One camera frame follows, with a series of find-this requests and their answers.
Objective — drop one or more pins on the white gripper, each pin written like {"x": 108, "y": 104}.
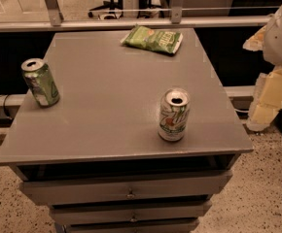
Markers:
{"x": 281, "y": 44}

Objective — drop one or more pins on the green soda can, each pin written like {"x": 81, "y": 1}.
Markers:
{"x": 39, "y": 78}

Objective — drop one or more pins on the white 7up soda can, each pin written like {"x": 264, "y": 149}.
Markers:
{"x": 174, "y": 111}

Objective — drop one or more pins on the green chip bag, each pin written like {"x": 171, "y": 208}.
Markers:
{"x": 145, "y": 38}

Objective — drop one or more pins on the top drawer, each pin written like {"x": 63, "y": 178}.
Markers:
{"x": 94, "y": 190}

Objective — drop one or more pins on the drawer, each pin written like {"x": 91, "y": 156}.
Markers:
{"x": 130, "y": 212}
{"x": 182, "y": 225}
{"x": 94, "y": 190}

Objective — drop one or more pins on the bottom drawer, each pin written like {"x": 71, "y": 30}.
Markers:
{"x": 182, "y": 225}

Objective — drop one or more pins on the grey drawer cabinet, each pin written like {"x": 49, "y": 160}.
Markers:
{"x": 106, "y": 122}

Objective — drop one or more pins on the middle drawer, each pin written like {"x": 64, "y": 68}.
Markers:
{"x": 130, "y": 212}

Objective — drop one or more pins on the metal window rail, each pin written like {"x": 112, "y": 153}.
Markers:
{"x": 49, "y": 15}

